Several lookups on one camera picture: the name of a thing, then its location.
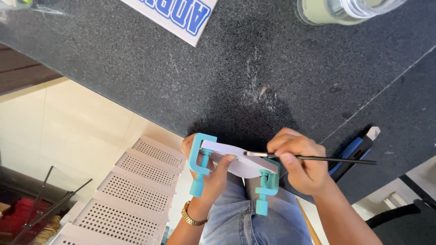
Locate person's right hand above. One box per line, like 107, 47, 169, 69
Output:
267, 127, 333, 197

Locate person's left hand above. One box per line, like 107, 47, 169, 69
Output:
181, 134, 238, 214

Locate teal plastic screw clamp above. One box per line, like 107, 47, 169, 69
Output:
188, 133, 218, 198
255, 157, 281, 216

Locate thin black paintbrush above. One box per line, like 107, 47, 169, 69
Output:
243, 151, 377, 165

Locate white curved paper piece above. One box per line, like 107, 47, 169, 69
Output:
200, 140, 279, 179

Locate gold wrist watch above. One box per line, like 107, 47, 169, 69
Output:
181, 200, 211, 227

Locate person's blue jeans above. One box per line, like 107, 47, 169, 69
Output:
202, 172, 312, 245

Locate blue black utility knife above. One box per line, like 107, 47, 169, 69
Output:
328, 126, 381, 183

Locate white perforated drawer stack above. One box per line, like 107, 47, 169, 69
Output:
48, 134, 187, 245

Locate black chair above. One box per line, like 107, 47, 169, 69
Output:
365, 199, 436, 245

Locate clear glass jar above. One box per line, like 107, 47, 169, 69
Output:
295, 0, 408, 26

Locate white sign with blue letters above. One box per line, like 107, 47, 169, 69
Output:
120, 0, 219, 48

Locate clear acrylic holder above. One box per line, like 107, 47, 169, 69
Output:
0, 165, 93, 245

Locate brown wooden cabinet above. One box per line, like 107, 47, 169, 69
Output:
0, 42, 64, 96

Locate clear plastic wrap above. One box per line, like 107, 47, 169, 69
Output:
0, 0, 68, 17

